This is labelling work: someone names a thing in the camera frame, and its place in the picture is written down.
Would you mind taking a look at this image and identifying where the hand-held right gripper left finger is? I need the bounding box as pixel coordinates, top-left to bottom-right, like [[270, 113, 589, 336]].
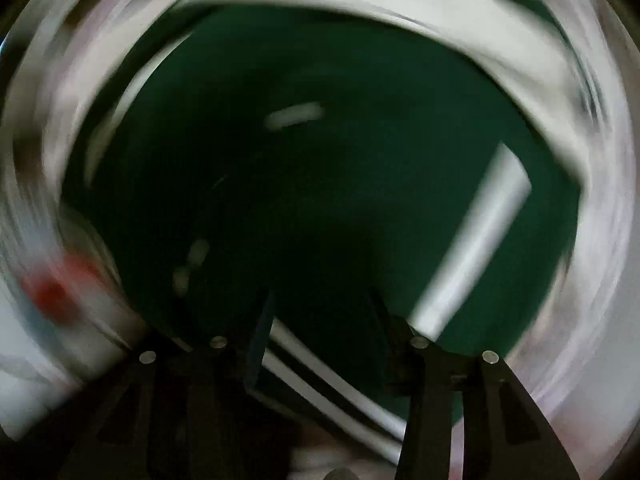
[[57, 287, 277, 480]]

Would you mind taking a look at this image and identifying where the white bed sheet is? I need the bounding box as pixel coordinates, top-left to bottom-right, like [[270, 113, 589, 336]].
[[0, 0, 636, 480]]

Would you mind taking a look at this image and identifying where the dark green striped garment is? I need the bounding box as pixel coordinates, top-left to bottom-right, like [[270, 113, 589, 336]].
[[62, 5, 581, 453]]

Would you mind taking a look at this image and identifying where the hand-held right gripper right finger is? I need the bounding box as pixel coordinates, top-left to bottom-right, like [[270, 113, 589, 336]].
[[369, 287, 581, 480]]

